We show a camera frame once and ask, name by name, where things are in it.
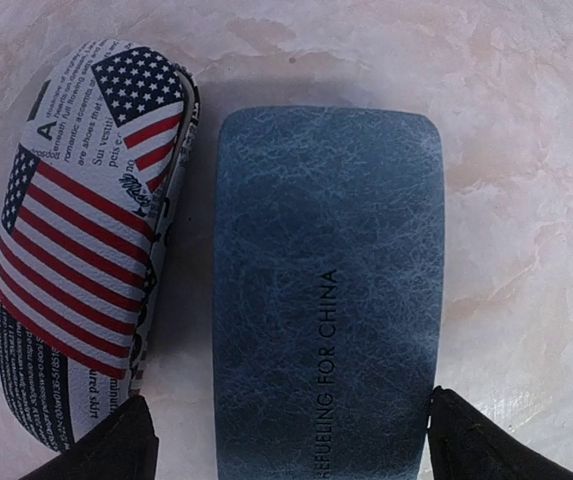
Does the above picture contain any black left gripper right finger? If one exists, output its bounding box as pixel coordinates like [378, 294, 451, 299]
[428, 387, 573, 480]

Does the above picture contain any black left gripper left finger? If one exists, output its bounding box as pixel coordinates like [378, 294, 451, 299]
[23, 395, 159, 480]

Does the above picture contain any blue-green leather glasses case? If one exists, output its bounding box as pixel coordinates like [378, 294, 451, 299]
[213, 106, 445, 479]

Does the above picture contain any american flag glasses case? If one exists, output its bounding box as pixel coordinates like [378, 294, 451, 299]
[0, 39, 200, 452]

